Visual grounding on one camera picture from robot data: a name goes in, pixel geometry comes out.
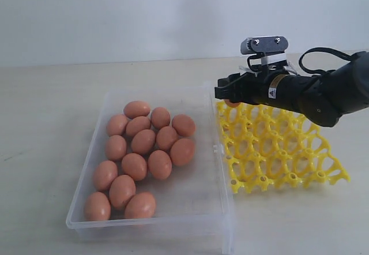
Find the clear plastic storage box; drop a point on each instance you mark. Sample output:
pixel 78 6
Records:
pixel 193 205

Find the brown egg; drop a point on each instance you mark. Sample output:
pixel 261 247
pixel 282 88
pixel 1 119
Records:
pixel 122 189
pixel 160 117
pixel 104 175
pixel 136 125
pixel 143 141
pixel 160 165
pixel 115 148
pixel 184 125
pixel 182 151
pixel 97 207
pixel 231 104
pixel 117 125
pixel 135 166
pixel 166 137
pixel 142 205
pixel 136 108

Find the yellow plastic egg tray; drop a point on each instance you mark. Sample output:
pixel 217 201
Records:
pixel 266 148

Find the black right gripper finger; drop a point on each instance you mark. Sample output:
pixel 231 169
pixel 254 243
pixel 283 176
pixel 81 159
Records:
pixel 231 81
pixel 224 93

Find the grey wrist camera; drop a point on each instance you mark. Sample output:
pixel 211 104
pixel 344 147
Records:
pixel 271 49

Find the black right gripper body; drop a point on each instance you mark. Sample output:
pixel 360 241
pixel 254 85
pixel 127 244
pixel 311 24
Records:
pixel 299 94

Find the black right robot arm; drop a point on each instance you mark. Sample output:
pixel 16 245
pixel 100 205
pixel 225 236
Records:
pixel 346 88

